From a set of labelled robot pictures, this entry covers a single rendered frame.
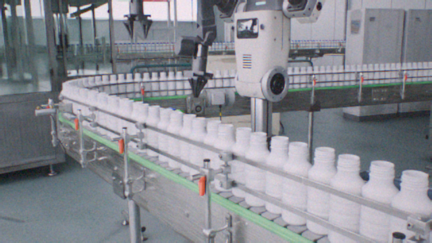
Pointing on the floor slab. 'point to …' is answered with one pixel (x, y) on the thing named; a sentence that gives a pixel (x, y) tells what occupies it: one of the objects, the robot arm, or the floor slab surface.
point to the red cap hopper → (158, 29)
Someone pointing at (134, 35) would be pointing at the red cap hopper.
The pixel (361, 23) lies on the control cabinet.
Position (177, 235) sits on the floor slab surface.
